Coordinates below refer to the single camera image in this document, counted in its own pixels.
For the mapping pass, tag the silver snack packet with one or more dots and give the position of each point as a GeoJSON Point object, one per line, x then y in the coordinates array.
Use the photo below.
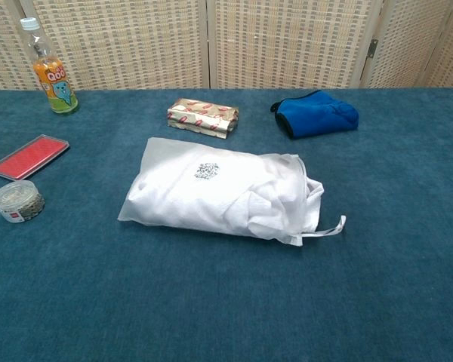
{"type": "Point", "coordinates": [200, 117]}

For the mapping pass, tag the red card in clear case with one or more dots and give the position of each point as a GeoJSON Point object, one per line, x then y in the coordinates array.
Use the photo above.
{"type": "Point", "coordinates": [26, 158]}

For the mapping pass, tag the clear plastic bag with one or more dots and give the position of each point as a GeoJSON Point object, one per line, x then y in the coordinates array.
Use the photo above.
{"type": "Point", "coordinates": [181, 188]}

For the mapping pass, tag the blue folded cloth pouch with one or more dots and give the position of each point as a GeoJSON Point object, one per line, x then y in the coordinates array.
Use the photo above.
{"type": "Point", "coordinates": [317, 113]}

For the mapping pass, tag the woven beige folding screen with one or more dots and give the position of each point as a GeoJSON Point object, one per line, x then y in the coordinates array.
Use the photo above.
{"type": "Point", "coordinates": [136, 37]}

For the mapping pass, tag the orange Qoo drink bottle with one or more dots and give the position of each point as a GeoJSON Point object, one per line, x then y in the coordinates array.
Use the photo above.
{"type": "Point", "coordinates": [56, 90]}

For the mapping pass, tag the black screen hinge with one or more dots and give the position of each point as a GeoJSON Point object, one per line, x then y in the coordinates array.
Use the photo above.
{"type": "Point", "coordinates": [373, 49]}

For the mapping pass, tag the blue table cloth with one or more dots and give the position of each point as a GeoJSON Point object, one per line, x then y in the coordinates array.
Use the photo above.
{"type": "Point", "coordinates": [226, 301]}

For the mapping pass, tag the round clear jar of nuts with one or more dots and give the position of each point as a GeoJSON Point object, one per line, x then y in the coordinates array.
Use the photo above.
{"type": "Point", "coordinates": [17, 203]}

